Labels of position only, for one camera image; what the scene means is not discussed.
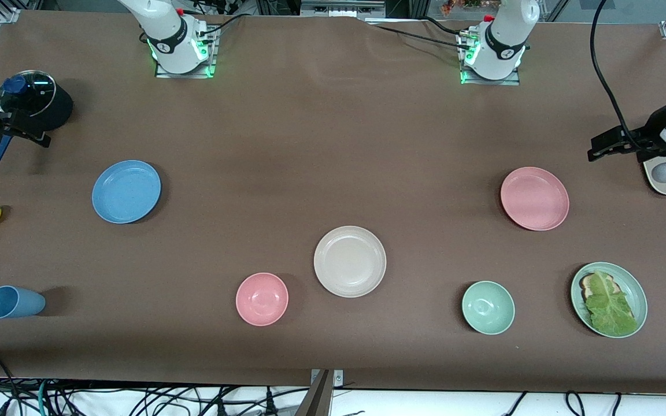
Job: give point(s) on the grey background device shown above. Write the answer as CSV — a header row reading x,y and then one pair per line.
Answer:
x,y
341,8

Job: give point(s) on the small deep green bowl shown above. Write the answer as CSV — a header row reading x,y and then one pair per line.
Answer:
x,y
488,307

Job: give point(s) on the silver table edge bracket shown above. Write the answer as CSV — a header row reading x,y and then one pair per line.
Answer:
x,y
337,378

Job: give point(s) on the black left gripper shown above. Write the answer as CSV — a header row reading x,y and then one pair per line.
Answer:
x,y
648,138

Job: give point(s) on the small deep pink bowl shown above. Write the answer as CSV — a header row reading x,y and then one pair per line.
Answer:
x,y
262,299

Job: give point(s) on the toasted bread slice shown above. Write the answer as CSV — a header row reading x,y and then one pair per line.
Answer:
x,y
587,283

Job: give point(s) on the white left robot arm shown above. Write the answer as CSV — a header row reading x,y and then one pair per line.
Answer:
x,y
506,34

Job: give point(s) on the glass lid with blue knob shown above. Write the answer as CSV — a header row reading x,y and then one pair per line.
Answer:
x,y
41,92

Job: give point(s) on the pink shallow bowl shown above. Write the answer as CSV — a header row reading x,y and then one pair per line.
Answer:
x,y
534,199

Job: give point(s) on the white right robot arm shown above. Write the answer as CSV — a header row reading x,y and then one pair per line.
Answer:
x,y
165,34

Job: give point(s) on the green plate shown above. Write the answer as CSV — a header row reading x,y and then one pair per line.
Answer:
x,y
636,283

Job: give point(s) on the beige shallow bowl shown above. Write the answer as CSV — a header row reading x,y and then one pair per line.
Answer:
x,y
350,262

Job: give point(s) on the dark beam under table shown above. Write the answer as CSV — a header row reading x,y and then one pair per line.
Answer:
x,y
317,398

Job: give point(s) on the colourful background food items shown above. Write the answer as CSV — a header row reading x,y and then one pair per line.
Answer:
x,y
466,6

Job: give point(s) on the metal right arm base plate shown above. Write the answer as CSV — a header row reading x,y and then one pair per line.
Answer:
x,y
210,58

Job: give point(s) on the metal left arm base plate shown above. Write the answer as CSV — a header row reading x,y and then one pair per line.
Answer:
x,y
512,81

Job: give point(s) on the green lettuce leaf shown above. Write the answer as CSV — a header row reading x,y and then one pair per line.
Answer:
x,y
610,309

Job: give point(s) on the blue shallow bowl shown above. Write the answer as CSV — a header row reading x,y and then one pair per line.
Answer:
x,y
126,192

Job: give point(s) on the blue plastic cup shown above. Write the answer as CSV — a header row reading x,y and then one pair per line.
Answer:
x,y
15,302

